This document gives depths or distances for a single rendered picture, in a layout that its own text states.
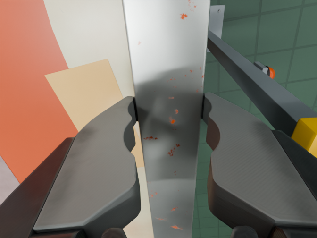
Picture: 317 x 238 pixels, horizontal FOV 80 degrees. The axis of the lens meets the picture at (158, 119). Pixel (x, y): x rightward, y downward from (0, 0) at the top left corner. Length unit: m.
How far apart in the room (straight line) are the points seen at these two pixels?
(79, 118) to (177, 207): 0.11
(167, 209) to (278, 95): 0.27
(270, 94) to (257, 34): 0.85
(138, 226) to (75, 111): 0.18
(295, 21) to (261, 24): 0.17
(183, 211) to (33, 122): 0.15
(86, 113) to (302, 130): 0.20
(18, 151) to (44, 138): 0.03
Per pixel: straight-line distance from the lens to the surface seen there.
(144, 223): 0.27
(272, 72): 0.51
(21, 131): 0.20
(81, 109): 0.16
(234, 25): 1.15
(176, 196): 0.17
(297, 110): 0.34
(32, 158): 0.22
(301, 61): 1.38
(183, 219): 0.19
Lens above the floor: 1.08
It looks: 57 degrees down
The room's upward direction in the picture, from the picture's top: 178 degrees counter-clockwise
